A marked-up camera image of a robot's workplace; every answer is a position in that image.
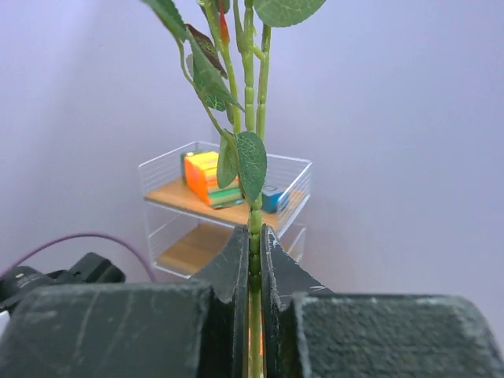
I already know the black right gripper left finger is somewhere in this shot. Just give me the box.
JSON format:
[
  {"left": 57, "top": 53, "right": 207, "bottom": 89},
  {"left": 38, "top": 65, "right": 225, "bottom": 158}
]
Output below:
[{"left": 1, "top": 226, "right": 248, "bottom": 377}]

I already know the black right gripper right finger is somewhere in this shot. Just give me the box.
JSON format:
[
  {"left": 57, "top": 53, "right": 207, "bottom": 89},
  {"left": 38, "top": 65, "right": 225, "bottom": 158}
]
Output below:
[{"left": 261, "top": 225, "right": 503, "bottom": 377}]

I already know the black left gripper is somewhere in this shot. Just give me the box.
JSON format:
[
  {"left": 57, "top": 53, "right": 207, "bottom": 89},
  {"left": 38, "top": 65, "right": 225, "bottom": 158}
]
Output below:
[{"left": 1, "top": 252, "right": 126, "bottom": 311}]

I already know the pink white rose stem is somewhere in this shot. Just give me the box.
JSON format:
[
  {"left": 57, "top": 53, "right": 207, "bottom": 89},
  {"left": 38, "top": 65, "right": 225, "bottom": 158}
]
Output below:
[{"left": 146, "top": 1, "right": 324, "bottom": 377}]

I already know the teal toothpaste box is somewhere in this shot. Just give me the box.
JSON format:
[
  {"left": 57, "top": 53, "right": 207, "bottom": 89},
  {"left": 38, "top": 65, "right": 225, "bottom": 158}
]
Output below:
[{"left": 261, "top": 183, "right": 290, "bottom": 213}]

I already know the orange sponge pack top shelf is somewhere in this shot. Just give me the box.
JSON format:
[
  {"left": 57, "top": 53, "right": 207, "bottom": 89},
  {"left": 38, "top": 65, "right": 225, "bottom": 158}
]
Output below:
[{"left": 180, "top": 150, "right": 244, "bottom": 209}]

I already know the white wire wooden shelf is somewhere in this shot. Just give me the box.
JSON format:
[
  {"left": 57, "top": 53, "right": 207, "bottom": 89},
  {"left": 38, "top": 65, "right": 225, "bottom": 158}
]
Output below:
[{"left": 139, "top": 141, "right": 312, "bottom": 279}]

